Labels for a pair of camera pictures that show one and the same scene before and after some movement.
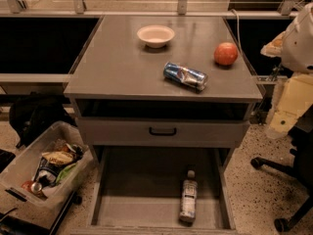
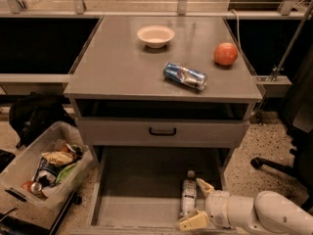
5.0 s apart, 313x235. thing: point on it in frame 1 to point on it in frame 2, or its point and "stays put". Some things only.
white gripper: (298, 48) to (217, 207)
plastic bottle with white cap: (190, 190) stays put
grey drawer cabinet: (162, 102) stays put
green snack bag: (64, 172) stays put
